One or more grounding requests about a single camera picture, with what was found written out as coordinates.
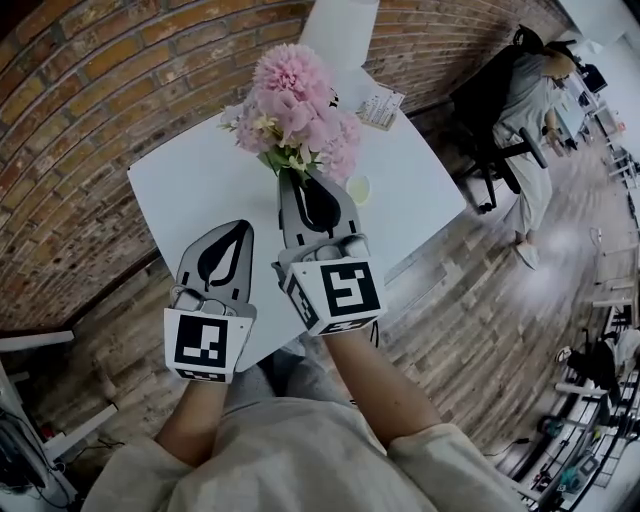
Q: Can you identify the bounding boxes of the black monitor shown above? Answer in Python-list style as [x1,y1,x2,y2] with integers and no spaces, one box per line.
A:
[582,63,609,94]

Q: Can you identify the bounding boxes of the white table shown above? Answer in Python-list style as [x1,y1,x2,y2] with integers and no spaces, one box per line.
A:
[127,67,469,374]

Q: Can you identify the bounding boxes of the white metal rack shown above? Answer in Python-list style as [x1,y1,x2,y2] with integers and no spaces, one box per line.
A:
[499,379,640,512]

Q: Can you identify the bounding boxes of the pink artificial flowers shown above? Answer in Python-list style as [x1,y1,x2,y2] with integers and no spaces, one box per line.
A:
[218,43,364,201]

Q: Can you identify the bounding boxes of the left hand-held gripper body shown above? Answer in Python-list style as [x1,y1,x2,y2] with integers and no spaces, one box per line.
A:
[163,284,258,385]

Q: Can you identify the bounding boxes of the person's grey trousers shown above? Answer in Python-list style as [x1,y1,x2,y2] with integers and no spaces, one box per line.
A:
[224,339,351,416]

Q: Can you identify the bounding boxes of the person's right forearm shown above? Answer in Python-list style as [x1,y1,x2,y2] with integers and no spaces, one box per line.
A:
[322,327,444,454]

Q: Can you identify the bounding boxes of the black office chair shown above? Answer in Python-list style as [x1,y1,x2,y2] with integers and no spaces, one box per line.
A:
[448,24,549,214]

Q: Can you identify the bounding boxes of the white shade table lamp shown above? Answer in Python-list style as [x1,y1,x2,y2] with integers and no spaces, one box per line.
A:
[299,0,380,109]

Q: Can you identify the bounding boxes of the white desk frame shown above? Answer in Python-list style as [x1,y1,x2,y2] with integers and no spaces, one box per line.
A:
[0,329,119,461]

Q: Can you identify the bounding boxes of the pale desk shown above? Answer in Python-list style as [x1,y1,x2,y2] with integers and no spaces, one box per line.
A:
[554,94,591,146]

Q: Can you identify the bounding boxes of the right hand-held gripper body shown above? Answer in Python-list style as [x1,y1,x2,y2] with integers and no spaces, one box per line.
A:
[271,232,390,337]

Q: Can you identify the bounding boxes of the person's beige shirt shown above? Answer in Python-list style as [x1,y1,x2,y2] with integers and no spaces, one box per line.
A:
[82,397,521,512]

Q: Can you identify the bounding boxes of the white vase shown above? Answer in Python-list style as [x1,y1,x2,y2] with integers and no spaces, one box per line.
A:
[345,174,372,206]

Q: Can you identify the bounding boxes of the person's left forearm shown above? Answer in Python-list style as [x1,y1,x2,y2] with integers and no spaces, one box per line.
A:
[154,379,229,469]

